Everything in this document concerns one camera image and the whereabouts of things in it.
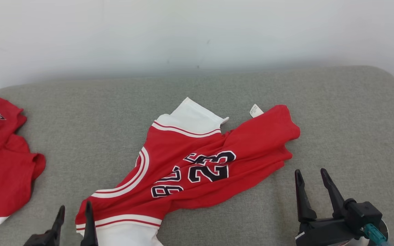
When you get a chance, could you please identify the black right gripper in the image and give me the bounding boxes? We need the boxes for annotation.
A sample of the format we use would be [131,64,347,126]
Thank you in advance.
[294,168,367,246]

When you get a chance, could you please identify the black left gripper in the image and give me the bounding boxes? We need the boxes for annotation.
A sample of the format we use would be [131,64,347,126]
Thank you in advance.
[23,201,99,246]

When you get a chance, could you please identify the red shorts with white stripes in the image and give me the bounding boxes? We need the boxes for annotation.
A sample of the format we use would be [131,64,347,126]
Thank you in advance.
[0,96,46,225]

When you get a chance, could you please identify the red basketball jersey number 23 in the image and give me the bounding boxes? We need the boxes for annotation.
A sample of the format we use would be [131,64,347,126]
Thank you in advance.
[75,97,301,246]

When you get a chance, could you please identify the teal right camera connector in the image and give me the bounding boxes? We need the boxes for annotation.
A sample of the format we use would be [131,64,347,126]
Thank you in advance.
[364,224,391,246]

